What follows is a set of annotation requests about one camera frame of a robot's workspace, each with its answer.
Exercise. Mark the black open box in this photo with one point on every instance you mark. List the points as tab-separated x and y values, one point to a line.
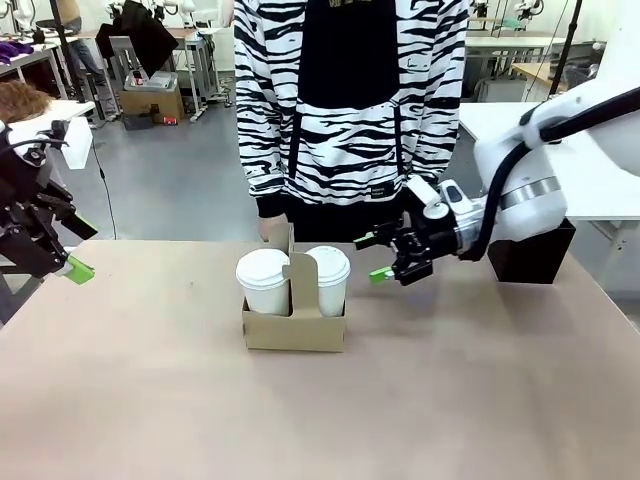
535	255

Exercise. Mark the brown cardboard cup carrier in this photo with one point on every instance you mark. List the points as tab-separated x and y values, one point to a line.
295	330

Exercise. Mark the small black floor box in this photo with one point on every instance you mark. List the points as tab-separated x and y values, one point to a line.
137	122

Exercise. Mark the white background workbench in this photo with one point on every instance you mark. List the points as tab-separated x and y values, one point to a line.
505	45

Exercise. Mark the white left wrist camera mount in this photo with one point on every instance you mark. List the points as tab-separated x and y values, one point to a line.
70	142

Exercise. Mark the black tripod pole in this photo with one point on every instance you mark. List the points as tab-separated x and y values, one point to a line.
67	55

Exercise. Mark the brown fuzzy wig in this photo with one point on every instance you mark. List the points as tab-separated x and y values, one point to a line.
20	100

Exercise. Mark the white side table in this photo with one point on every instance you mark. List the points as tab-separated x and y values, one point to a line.
590	200

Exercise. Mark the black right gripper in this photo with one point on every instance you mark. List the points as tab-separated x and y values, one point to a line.
437	240

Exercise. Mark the purple cloth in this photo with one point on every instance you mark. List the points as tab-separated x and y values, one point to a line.
15	52

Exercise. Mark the person's right hand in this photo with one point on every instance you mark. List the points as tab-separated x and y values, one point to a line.
270	225

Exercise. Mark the person's left forearm zebra sleeve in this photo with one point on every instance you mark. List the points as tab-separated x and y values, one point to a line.
440	125

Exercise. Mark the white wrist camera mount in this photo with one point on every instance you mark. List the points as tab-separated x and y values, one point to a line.
427	197
70	142

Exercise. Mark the white plastic cup lid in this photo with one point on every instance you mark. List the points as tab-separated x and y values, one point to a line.
260	270
330	265

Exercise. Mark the black cloth on stand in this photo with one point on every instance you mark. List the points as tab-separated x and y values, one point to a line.
140	35

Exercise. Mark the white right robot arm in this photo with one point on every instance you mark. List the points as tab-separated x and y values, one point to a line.
530	170

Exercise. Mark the black light stand pole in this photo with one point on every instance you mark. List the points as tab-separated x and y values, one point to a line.
565	50

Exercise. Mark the white table with brown wig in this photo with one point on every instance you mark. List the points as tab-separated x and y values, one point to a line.
75	107

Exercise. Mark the person's torso zebra hoodie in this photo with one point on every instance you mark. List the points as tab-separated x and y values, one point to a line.
350	100

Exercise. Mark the wooden top table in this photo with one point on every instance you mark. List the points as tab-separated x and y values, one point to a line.
537	75

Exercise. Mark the cardboard box on floor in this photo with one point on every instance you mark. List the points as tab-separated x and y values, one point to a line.
150	105

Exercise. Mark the background person in jeans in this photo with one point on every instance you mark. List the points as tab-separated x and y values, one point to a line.
82	45

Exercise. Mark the person's right forearm zebra sleeve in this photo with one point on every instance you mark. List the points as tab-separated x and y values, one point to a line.
260	150

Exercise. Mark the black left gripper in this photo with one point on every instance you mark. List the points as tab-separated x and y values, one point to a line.
20	225

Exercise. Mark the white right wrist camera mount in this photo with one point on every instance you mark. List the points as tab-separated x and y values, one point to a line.
427	197

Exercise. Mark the grey plastic storage box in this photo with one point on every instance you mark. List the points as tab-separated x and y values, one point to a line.
155	82

